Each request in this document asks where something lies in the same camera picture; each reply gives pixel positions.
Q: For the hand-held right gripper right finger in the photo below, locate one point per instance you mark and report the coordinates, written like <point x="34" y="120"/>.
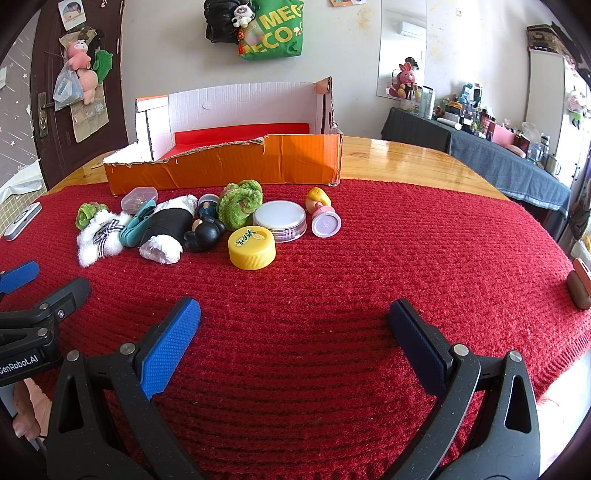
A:
<point x="418" y="346"/>

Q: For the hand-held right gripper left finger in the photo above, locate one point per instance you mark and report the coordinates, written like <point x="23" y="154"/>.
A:
<point x="171" y="350"/>

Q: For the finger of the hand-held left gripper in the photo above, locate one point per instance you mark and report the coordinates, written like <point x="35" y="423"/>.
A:
<point x="18" y="274"/>
<point x="64" y="300"/>

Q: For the white fluffy bow hair clip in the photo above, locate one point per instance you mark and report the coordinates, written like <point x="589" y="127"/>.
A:
<point x="90" y="249"/>

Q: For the small green plush scrunchie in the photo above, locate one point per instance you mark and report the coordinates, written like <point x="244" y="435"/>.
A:
<point x="85" y="217"/>

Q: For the teal hair claw clip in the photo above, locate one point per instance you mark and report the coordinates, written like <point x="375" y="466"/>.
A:
<point x="131" y="230"/>

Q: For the black mouse figurine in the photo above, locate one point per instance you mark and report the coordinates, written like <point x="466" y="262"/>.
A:
<point x="205" y="235"/>

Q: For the small clear plastic box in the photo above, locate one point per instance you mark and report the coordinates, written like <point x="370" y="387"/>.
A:
<point x="136" y="198"/>

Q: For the black and white plush roll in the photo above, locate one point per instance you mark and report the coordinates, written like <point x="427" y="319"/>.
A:
<point x="168" y="224"/>

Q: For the yellow bottle cap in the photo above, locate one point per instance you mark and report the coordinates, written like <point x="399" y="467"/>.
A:
<point x="251" y="251"/>

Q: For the small blue figurine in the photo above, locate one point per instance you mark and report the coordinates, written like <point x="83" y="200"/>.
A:
<point x="207" y="210"/>

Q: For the yellow haired pink doll figurine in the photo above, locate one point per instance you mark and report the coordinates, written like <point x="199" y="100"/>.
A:
<point x="325" y="224"/>

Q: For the large green plush scrunchie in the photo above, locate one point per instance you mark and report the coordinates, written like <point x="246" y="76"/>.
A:
<point x="240" y="203"/>

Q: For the round white lidded container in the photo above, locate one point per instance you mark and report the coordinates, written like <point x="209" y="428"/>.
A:
<point x="279" y="219"/>

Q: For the orange cardboard box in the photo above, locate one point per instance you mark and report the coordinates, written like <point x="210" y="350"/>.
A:
<point x="258" y="161"/>

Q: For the person's left hand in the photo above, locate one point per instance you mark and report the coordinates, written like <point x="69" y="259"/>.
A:
<point x="27" y="406"/>

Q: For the grey flat device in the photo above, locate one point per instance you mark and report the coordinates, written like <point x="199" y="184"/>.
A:
<point x="23" y="220"/>

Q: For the white plastic sheet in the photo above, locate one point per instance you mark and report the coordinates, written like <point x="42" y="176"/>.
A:
<point x="21" y="179"/>

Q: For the red knitted blanket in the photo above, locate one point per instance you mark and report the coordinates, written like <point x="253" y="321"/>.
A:
<point x="323" y="277"/>

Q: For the dark brown door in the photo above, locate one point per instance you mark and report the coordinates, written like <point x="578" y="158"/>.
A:
<point x="48" y="152"/>

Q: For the beige hanging organizer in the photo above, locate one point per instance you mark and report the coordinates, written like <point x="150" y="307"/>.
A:
<point x="90" y="122"/>

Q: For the brown rounded object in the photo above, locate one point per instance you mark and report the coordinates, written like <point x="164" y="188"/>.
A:
<point x="577" y="288"/>

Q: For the clear plastic bag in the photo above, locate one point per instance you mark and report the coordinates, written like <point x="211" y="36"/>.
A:
<point x="64" y="90"/>

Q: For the dark cloth covered side table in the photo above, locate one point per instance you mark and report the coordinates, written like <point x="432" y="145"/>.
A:
<point x="489" y="161"/>

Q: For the pink plush toy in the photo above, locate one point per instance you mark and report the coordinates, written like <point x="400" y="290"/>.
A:
<point x="78" y="53"/>
<point x="87" y="83"/>

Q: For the pink box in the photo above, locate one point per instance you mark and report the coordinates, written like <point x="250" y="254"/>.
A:
<point x="505" y="138"/>

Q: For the white tube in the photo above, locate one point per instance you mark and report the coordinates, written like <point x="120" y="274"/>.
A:
<point x="449" y="122"/>

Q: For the green plush toy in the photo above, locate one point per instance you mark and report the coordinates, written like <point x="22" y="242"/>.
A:
<point x="104" y="64"/>

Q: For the cluster of cosmetic bottles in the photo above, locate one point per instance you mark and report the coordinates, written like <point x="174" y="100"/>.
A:
<point x="471" y="106"/>

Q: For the pink rabbit plush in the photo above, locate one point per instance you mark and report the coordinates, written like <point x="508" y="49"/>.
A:
<point x="404" y="78"/>

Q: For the white cabinet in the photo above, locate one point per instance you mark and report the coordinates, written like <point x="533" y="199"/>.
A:
<point x="545" y="92"/>

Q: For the red tassel charm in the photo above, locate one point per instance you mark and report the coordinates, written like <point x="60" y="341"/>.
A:
<point x="243" y="39"/>

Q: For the black bag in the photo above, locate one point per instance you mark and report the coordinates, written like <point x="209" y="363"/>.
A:
<point x="219" y="18"/>

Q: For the dark patterned box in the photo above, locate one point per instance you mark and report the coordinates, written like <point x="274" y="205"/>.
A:
<point x="547" y="37"/>

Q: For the green tote bag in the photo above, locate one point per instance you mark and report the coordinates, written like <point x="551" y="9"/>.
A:
<point x="277" y="32"/>

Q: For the wall mirror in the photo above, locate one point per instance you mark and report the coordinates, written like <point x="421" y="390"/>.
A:
<point x="401" y="46"/>

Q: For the wall photo card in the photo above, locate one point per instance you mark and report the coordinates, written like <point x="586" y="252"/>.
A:
<point x="346" y="2"/>

